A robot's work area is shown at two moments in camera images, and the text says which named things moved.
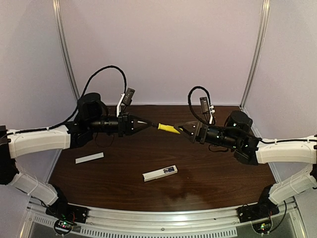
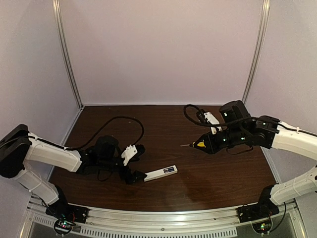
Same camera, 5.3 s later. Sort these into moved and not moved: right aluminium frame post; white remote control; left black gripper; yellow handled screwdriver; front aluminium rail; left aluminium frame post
Moved: yellow handled screwdriver; left black gripper
Not moved: left aluminium frame post; front aluminium rail; white remote control; right aluminium frame post
